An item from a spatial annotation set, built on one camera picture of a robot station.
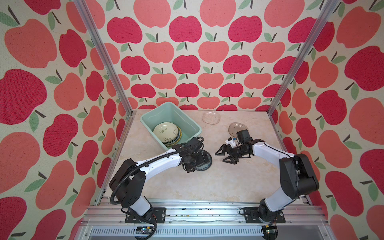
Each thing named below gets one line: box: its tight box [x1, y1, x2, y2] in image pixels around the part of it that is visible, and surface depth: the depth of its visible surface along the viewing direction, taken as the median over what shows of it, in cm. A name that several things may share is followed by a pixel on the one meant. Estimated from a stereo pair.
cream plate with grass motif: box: [153, 122, 179, 143], surface depth 106 cm
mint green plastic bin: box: [140, 101, 202, 151], surface depth 103 cm
